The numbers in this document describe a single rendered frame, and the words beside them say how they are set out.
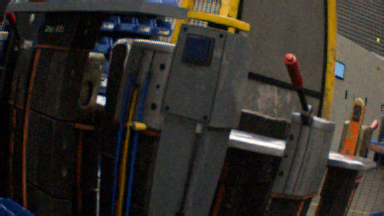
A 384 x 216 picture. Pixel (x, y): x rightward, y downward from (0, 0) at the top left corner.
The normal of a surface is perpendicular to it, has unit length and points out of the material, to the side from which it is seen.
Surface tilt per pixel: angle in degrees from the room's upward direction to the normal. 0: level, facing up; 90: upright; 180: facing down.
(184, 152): 90
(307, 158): 90
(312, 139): 90
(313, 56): 91
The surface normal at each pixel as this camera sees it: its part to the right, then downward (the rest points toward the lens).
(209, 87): -0.48, -0.05
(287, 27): 0.65, 0.20
